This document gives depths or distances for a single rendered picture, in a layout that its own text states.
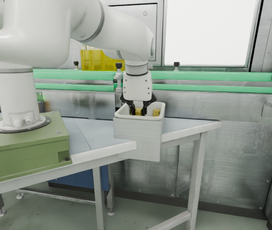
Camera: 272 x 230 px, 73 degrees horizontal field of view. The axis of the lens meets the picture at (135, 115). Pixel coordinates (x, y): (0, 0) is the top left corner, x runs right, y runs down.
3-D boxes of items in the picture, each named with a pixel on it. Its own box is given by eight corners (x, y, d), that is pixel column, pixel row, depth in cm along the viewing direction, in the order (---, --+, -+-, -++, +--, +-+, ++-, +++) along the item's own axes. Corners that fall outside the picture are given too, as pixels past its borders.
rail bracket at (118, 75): (128, 88, 90) (128, 61, 87) (118, 95, 75) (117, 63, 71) (122, 88, 91) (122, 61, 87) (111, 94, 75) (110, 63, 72)
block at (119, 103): (128, 102, 91) (127, 89, 89) (123, 107, 82) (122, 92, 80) (121, 102, 92) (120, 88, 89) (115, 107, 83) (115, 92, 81)
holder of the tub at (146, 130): (164, 117, 89) (165, 102, 87) (160, 142, 64) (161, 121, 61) (130, 115, 93) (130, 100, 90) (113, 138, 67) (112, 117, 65)
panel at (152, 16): (245, 67, 94) (259, -9, 84) (248, 68, 91) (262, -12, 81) (84, 65, 112) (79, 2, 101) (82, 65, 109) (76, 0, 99)
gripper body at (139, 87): (153, 65, 62) (153, 94, 68) (124, 64, 64) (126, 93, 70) (151, 72, 56) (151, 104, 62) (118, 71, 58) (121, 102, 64)
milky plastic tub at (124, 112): (164, 120, 84) (165, 101, 81) (161, 141, 63) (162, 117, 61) (128, 117, 88) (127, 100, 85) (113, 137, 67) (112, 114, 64)
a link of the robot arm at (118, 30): (62, 40, 36) (115, 62, 55) (120, 43, 31) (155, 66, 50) (66, -6, 35) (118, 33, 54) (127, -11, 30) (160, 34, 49)
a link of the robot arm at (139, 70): (153, 59, 61) (153, 67, 63) (127, 59, 63) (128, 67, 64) (151, 66, 55) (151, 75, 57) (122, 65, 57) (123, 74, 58)
